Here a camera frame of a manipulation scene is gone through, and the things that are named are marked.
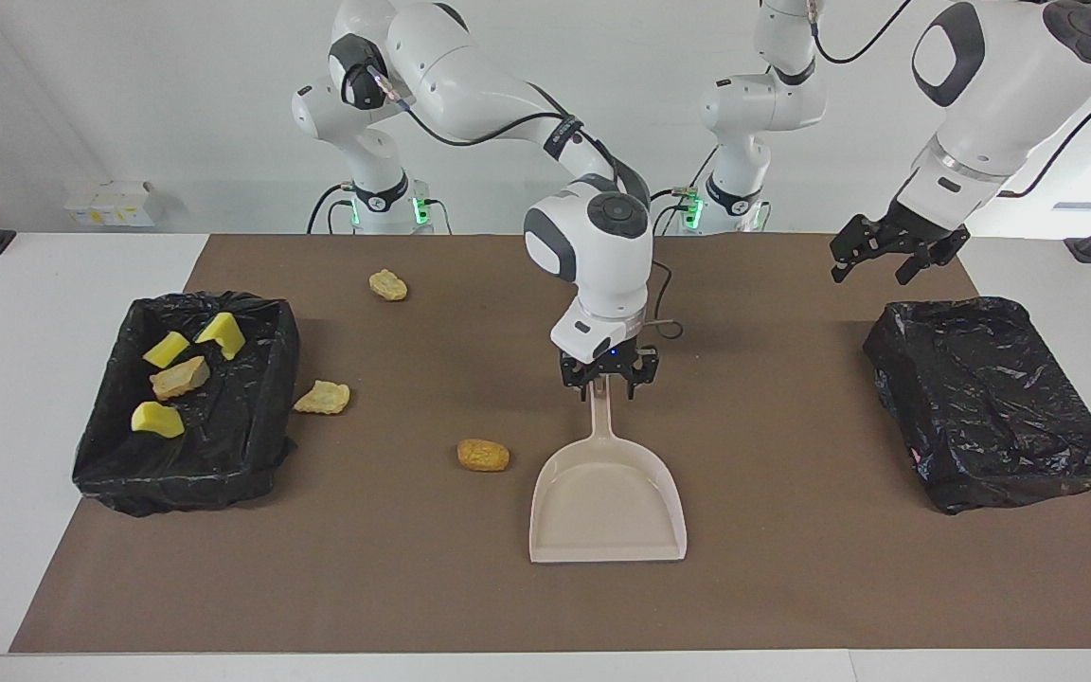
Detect beige stone-like chunk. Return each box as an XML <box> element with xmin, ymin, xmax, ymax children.
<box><xmin>150</xmin><ymin>355</ymin><xmax>211</xmax><ymax>401</ymax></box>

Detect orange-brown nugget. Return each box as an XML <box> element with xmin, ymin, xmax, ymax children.
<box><xmin>456</xmin><ymin>439</ymin><xmax>511</xmax><ymax>473</ymax></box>

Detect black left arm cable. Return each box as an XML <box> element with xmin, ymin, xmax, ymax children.
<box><xmin>806</xmin><ymin>0</ymin><xmax>1091</xmax><ymax>200</ymax></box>

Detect beige plastic dustpan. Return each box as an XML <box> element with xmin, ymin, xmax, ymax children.
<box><xmin>528</xmin><ymin>377</ymin><xmax>689</xmax><ymax>565</ymax></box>

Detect black bag lined bin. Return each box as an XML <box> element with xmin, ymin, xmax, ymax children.
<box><xmin>72</xmin><ymin>291</ymin><xmax>302</xmax><ymax>518</ymax></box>
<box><xmin>863</xmin><ymin>296</ymin><xmax>1091</xmax><ymax>515</ymax></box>

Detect notched yellow sponge piece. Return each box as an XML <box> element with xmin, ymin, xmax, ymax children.
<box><xmin>195</xmin><ymin>312</ymin><xmax>247</xmax><ymax>361</ymax></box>

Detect brown table mat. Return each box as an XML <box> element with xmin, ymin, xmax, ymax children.
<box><xmin>9</xmin><ymin>234</ymin><xmax>1091</xmax><ymax>655</ymax></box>

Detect black base power cable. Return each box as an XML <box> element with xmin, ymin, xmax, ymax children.
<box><xmin>307</xmin><ymin>183</ymin><xmax>357</xmax><ymax>235</ymax></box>

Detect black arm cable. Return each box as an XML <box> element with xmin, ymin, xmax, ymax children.
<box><xmin>356</xmin><ymin>57</ymin><xmax>686</xmax><ymax>339</ymax></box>
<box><xmin>806</xmin><ymin>0</ymin><xmax>1091</xmax><ymax>200</ymax></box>

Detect pale cream chip piece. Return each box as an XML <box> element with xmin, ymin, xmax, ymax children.
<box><xmin>293</xmin><ymin>380</ymin><xmax>352</xmax><ymax>416</ymax></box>

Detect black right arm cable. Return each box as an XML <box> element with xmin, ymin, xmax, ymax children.
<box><xmin>356</xmin><ymin>57</ymin><xmax>686</xmax><ymax>339</ymax></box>

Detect small yellow sponge piece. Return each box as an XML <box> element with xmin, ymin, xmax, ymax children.
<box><xmin>142</xmin><ymin>331</ymin><xmax>192</xmax><ymax>369</ymax></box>

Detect large yellow sponge piece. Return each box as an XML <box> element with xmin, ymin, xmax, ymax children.
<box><xmin>131</xmin><ymin>401</ymin><xmax>186</xmax><ymax>440</ymax></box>

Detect white wall socket boxes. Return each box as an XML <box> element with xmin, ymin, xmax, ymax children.
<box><xmin>65</xmin><ymin>180</ymin><xmax>160</xmax><ymax>228</ymax></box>

